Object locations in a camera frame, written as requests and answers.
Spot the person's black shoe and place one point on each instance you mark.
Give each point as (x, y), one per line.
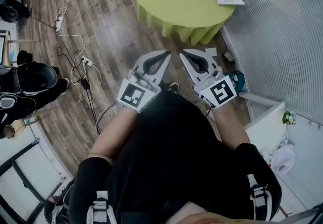
(174, 87)

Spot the white power strip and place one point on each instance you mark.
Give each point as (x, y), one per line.
(86, 60)
(59, 23)

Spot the person's right forearm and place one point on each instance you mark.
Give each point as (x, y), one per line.
(229, 127)

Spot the person's left forearm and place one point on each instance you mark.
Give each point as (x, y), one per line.
(111, 132)

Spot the white plastic bag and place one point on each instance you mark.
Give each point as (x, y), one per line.
(283, 158)

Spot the white paper sheet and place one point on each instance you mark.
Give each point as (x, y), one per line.
(211, 51)

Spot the black power adapter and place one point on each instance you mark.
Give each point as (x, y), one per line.
(85, 83)

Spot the white table black frame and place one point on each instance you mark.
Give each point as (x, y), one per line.
(32, 167)

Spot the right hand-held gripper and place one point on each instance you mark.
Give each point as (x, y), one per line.
(222, 91)

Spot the black bag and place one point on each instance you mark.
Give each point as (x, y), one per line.
(11, 8)

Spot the person's black clothing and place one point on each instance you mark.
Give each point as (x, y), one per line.
(164, 155)

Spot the teal fabric item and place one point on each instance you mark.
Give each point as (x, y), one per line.
(239, 81)

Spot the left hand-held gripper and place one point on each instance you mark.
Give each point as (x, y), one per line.
(133, 95)

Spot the small flower plant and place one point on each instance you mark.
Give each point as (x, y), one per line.
(289, 117)

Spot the white furniture frame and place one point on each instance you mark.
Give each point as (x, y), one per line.
(265, 119)

